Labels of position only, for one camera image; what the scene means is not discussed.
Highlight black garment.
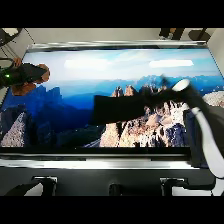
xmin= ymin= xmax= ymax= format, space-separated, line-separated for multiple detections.
xmin=89 ymin=93 xmax=155 ymax=127

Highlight person's legs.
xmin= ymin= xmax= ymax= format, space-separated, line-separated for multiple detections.
xmin=158 ymin=27 xmax=185 ymax=41

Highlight silver frame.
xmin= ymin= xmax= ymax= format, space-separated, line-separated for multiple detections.
xmin=0 ymin=39 xmax=224 ymax=197

